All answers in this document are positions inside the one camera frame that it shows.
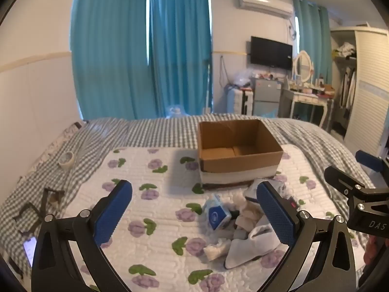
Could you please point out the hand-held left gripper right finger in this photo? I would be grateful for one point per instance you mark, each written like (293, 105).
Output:
(275, 216)

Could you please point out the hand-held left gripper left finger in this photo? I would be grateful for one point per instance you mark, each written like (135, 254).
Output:
(114, 213)

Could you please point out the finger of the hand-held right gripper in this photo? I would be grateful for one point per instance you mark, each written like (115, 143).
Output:
(342, 181)
(369, 160)

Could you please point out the grey white patterned packet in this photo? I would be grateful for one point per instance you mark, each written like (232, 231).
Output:
(275, 185)

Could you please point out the white sock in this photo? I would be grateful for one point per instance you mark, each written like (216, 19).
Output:
(252, 246)

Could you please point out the blue tissue packet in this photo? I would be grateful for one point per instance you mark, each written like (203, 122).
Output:
(216, 216)

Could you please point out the brown cardboard box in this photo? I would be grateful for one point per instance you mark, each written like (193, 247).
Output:
(240, 164)

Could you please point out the white cloth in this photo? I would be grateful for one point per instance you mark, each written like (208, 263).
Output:
(217, 249)

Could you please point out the person's right hand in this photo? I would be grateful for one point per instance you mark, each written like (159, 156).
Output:
(372, 249)

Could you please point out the floral white quilt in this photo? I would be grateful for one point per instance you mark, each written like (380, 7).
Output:
(158, 206)

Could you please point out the white wardrobe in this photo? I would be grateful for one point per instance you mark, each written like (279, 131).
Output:
(369, 91)

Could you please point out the tape roll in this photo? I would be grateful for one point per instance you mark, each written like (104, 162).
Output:
(66, 159)

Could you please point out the hanging clothes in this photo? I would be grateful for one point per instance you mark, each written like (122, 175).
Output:
(348, 88)

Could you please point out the white dressing table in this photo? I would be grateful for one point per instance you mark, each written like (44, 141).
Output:
(307, 99)

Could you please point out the floral pillow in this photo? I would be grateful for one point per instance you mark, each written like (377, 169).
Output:
(53, 146)

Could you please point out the smartphone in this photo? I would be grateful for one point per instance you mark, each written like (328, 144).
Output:
(30, 251)

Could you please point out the grey mini fridge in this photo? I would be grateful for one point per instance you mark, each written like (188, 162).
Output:
(266, 97)

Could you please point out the folded white clothes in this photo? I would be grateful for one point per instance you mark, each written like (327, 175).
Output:
(345, 50)

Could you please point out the white oval mirror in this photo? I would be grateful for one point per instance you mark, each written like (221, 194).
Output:
(303, 67)

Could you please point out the translucent bag on floor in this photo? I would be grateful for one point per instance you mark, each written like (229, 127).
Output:
(175, 112)

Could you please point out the light blue suitcase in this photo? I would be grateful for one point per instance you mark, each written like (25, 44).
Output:
(238, 102)

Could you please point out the clear plastic bag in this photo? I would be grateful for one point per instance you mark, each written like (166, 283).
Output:
(243, 78)

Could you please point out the teal curtain by wardrobe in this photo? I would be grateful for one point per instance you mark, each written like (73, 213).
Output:
(314, 30)

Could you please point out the wide teal curtain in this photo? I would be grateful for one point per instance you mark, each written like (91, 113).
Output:
(109, 51)

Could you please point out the narrow teal curtain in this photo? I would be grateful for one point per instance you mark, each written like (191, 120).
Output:
(180, 54)

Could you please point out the white air conditioner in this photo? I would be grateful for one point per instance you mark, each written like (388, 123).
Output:
(264, 4)

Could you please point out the dark metal frame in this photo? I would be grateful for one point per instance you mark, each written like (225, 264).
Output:
(45, 202)

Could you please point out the black wall television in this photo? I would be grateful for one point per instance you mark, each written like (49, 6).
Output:
(271, 53)

